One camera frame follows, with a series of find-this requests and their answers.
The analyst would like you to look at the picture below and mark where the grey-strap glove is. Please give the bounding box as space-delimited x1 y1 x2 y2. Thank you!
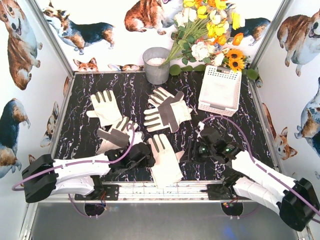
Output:
143 100 193 133
148 134 185 189
96 116 138 155

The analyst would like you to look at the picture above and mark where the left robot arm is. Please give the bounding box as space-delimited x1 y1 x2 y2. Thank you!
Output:
22 142 156 203

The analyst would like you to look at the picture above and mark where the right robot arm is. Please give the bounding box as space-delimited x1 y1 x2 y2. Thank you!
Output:
179 127 320 232

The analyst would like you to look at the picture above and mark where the white perforated storage basket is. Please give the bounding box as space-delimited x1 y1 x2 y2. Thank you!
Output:
198 65 242 117

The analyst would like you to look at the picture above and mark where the far left white glove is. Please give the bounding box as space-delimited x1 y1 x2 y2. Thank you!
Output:
86 90 122 127

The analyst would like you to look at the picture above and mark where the back centre glove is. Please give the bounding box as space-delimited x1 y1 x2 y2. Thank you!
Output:
143 87 185 117

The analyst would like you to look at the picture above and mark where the grey metal bucket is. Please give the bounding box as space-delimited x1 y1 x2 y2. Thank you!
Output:
142 47 170 85

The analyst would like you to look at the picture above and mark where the artificial flower bouquet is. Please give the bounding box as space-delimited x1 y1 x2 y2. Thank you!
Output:
160 0 260 80

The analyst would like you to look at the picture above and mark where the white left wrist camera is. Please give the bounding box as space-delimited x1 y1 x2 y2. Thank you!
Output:
128 131 145 146

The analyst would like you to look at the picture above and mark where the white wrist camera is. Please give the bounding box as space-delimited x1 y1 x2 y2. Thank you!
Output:
128 131 145 146
196 121 205 138

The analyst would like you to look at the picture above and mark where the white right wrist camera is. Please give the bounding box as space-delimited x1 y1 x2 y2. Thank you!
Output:
196 121 205 138

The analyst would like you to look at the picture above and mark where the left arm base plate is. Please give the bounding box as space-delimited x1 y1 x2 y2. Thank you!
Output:
74 184 120 201

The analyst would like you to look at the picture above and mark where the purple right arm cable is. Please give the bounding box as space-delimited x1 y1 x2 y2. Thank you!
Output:
199 115 320 219

